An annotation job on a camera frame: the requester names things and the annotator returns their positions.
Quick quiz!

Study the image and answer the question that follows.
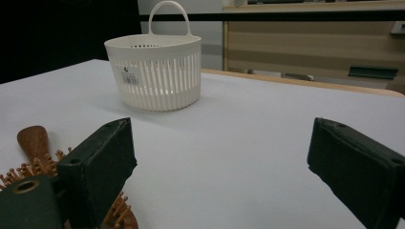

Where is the white wall socket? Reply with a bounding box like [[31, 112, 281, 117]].
[[390, 21, 405, 35]]

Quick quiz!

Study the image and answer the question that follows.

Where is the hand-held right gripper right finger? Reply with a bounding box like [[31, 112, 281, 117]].
[[307, 116, 405, 229]]

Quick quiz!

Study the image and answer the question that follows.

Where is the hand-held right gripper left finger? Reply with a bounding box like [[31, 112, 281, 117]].
[[56, 116, 139, 229]]

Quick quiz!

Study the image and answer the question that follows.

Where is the dark green flat box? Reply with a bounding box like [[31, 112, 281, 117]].
[[348, 65, 399, 80]]

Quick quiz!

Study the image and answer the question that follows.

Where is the light wooden desk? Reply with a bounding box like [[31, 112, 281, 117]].
[[222, 0, 405, 94]]

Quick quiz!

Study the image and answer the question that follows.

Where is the wooden hairbrush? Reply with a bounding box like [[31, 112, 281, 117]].
[[0, 125, 139, 229]]

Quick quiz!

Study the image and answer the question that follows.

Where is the white plastic basket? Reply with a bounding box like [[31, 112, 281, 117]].
[[103, 0, 203, 113]]

